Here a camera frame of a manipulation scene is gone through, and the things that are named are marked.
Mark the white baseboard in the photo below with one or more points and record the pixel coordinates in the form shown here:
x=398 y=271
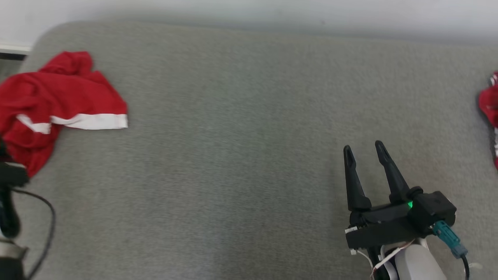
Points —
x=13 y=48

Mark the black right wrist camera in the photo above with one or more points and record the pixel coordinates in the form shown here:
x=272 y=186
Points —
x=433 y=208

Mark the red shirt with white tag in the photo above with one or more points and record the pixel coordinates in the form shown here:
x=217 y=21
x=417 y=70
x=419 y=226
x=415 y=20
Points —
x=489 y=105

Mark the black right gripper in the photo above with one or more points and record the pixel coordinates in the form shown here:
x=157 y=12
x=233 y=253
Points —
x=381 y=229

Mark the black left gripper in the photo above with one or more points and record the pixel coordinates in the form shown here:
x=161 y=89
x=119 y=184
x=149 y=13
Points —
x=9 y=202

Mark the teal right camera connector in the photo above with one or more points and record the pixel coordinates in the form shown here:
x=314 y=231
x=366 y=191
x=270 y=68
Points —
x=447 y=235

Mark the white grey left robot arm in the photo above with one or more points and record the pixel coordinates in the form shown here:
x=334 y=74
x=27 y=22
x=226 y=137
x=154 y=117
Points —
x=9 y=266

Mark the red shorts with white stripe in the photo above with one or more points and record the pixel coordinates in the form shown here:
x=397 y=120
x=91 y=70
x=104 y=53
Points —
x=58 y=93

